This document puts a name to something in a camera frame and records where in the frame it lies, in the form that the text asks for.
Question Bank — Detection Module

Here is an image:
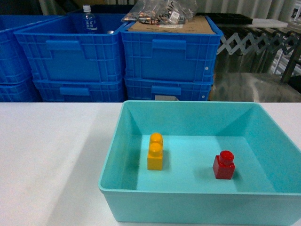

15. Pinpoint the light blue plastic box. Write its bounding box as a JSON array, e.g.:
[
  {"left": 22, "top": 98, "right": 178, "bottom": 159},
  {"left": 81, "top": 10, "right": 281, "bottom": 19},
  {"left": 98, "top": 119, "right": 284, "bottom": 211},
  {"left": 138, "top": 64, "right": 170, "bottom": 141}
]
[{"left": 98, "top": 101, "right": 301, "bottom": 226}]

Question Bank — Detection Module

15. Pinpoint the blue crate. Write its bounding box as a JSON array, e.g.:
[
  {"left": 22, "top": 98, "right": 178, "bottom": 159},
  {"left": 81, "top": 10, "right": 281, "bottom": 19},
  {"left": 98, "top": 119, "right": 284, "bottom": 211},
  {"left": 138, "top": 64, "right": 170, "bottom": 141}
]
[
  {"left": 33, "top": 80, "right": 126, "bottom": 103},
  {"left": 0, "top": 15, "right": 59, "bottom": 102},
  {"left": 15, "top": 13, "right": 125, "bottom": 82},
  {"left": 121, "top": 16, "right": 223, "bottom": 82},
  {"left": 124, "top": 78, "right": 213, "bottom": 101}
]

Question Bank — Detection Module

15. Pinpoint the brown cardboard sheet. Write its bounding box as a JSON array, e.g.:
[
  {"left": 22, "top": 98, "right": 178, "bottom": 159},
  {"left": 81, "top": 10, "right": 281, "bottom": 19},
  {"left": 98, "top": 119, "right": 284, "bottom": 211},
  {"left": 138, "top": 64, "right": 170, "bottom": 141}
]
[{"left": 128, "top": 16, "right": 215, "bottom": 34}]

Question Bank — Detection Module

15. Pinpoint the blue crate lower middle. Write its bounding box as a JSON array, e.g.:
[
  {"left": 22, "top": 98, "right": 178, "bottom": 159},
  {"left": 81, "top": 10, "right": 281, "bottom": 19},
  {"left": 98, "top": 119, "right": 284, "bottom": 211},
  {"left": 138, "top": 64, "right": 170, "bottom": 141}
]
[{"left": 33, "top": 80, "right": 126, "bottom": 103}]

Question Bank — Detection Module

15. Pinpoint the blue crate upper middle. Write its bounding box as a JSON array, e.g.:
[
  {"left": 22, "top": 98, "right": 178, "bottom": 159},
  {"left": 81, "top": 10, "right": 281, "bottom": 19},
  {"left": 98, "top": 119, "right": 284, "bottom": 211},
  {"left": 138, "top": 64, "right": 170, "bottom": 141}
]
[{"left": 15, "top": 13, "right": 125, "bottom": 82}]

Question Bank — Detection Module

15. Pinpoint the clear water bottle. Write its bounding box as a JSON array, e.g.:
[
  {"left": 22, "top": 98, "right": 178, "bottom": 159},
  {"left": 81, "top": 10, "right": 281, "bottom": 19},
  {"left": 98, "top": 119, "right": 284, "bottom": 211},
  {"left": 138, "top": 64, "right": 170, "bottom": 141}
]
[{"left": 82, "top": 5, "right": 98, "bottom": 34}]

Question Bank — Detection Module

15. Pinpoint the black tray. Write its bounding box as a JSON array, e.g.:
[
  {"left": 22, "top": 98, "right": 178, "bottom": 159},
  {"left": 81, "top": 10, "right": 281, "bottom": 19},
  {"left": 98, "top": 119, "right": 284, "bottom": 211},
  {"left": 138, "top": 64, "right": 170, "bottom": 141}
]
[{"left": 196, "top": 12, "right": 253, "bottom": 25}]

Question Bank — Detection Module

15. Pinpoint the red toy block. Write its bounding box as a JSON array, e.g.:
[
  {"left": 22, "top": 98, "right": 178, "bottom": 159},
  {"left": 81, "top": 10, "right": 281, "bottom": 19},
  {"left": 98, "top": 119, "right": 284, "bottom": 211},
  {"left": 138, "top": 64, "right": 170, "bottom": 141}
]
[{"left": 213, "top": 150, "right": 235, "bottom": 180}]

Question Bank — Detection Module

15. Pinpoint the plastic bag of parts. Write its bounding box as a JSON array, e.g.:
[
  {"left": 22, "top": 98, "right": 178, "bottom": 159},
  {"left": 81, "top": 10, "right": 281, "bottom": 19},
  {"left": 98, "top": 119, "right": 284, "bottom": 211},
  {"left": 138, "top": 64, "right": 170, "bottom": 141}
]
[{"left": 121, "top": 0, "right": 198, "bottom": 25}]

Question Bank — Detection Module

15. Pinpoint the blue crate far left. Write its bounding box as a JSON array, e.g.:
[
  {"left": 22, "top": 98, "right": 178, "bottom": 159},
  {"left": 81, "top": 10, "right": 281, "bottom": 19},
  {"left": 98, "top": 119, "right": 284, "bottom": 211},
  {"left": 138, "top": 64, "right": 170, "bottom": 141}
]
[{"left": 0, "top": 15, "right": 59, "bottom": 102}]

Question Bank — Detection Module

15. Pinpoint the yellow toy block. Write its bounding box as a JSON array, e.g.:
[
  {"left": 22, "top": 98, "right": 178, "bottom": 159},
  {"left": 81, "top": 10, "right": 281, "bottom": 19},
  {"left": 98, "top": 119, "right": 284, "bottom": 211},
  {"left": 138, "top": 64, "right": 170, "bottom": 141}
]
[{"left": 147, "top": 132, "right": 164, "bottom": 170}]

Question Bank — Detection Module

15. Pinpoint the blue crate upper right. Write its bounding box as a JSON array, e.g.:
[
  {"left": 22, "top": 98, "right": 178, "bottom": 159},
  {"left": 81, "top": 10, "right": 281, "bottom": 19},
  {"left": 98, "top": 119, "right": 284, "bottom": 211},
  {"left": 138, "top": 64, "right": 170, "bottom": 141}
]
[{"left": 121, "top": 16, "right": 223, "bottom": 82}]

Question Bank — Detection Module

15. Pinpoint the expandable roller conveyor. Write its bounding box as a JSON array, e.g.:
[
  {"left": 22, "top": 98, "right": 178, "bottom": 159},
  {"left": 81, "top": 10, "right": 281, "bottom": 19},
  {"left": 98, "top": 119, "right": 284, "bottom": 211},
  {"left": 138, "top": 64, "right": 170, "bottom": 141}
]
[{"left": 217, "top": 27, "right": 301, "bottom": 56}]

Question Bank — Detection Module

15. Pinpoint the blue crate lower right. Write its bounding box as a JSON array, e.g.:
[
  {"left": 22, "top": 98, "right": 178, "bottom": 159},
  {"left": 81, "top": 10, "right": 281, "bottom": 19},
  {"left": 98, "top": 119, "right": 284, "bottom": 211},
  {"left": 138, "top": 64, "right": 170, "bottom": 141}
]
[{"left": 124, "top": 78, "right": 213, "bottom": 101}]

